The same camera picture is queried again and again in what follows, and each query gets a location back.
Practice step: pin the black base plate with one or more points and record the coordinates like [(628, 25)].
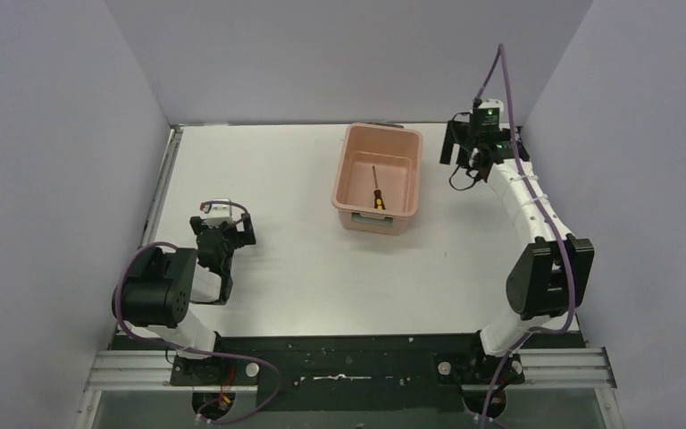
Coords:
[(356, 373)]

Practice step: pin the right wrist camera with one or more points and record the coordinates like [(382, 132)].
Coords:
[(486, 115)]

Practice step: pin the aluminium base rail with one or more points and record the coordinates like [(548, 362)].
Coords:
[(147, 370)]

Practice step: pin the black yellow screwdriver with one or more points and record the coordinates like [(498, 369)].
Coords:
[(378, 201)]

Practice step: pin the left side aluminium rail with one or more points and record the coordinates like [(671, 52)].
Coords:
[(161, 186)]

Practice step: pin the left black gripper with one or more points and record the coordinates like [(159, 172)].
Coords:
[(222, 230)]

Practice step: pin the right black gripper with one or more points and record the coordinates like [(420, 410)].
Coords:
[(461, 141)]

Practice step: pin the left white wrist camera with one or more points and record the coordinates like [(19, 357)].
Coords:
[(217, 212)]

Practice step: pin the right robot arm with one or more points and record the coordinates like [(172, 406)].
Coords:
[(549, 278)]

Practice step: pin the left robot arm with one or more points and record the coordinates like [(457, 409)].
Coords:
[(158, 287)]

